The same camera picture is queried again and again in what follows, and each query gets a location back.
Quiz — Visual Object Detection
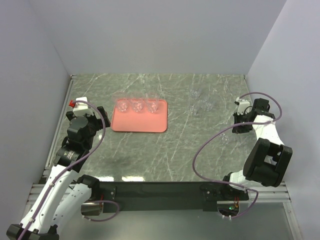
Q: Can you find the clear faceted glass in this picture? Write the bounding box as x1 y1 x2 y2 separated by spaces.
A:
128 91 144 112
112 91 129 112

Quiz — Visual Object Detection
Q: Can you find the clear round glass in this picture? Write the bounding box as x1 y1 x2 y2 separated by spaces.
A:
144 92 160 113

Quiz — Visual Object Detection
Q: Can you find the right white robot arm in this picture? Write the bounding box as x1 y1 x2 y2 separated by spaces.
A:
220 98 293 200

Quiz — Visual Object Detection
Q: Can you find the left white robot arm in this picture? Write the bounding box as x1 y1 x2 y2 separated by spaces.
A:
6 102 111 240

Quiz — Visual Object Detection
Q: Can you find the pink plastic tray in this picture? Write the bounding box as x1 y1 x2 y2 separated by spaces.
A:
110 99 168 133

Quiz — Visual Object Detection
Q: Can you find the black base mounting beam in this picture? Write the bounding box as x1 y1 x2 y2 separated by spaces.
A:
77 180 249 213

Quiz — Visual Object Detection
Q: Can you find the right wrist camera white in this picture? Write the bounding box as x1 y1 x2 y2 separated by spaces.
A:
235 97 251 116

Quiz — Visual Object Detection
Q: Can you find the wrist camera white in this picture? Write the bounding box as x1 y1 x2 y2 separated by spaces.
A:
69 100 93 117
235 97 251 116

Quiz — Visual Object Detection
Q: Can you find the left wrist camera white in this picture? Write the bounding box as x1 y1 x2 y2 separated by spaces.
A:
69 100 93 117

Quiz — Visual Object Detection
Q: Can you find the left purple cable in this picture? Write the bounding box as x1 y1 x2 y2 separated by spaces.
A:
17 100 121 240

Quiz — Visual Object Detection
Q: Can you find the aluminium rail left edge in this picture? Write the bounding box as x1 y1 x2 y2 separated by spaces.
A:
42 74 77 177

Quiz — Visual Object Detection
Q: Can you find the aluminium frame rail front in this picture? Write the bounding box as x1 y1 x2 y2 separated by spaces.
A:
27 181 291 205

